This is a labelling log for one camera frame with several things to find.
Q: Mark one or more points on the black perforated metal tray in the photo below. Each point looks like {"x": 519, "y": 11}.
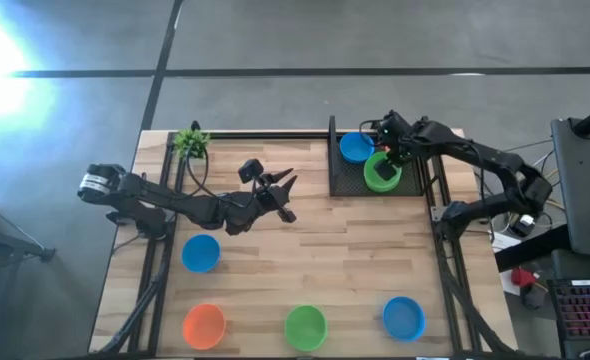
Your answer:
{"x": 347, "y": 180}

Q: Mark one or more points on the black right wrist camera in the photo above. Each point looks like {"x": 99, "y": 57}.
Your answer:
{"x": 394, "y": 121}

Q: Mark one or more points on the small black clamp knob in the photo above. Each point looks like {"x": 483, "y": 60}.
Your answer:
{"x": 195, "y": 125}

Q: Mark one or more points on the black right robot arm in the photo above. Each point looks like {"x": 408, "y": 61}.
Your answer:
{"x": 500, "y": 160}

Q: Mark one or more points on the laptop with backlit keyboard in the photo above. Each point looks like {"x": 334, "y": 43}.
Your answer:
{"x": 585, "y": 310}

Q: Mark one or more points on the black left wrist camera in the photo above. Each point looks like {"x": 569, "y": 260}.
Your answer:
{"x": 250, "y": 170}

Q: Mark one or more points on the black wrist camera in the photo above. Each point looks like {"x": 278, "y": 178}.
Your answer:
{"x": 394, "y": 121}
{"x": 250, "y": 170}

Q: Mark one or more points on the small red object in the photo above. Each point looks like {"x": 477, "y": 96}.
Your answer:
{"x": 521, "y": 276}

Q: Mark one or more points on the black metal table frame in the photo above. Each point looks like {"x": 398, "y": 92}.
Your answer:
{"x": 275, "y": 134}

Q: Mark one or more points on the small green artificial plant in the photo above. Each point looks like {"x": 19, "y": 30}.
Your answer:
{"x": 191, "y": 141}

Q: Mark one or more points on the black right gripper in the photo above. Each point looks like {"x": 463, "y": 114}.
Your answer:
{"x": 412, "y": 142}

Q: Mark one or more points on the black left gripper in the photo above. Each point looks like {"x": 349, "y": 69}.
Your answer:
{"x": 260, "y": 207}

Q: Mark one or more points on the blue plastic mini bowl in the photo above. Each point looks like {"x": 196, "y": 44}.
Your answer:
{"x": 201, "y": 253}
{"x": 355, "y": 148}
{"x": 404, "y": 318}

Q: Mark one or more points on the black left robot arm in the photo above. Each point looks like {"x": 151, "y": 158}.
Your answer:
{"x": 165, "y": 200}

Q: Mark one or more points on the white paper sheet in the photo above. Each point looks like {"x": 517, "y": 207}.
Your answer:
{"x": 505, "y": 242}

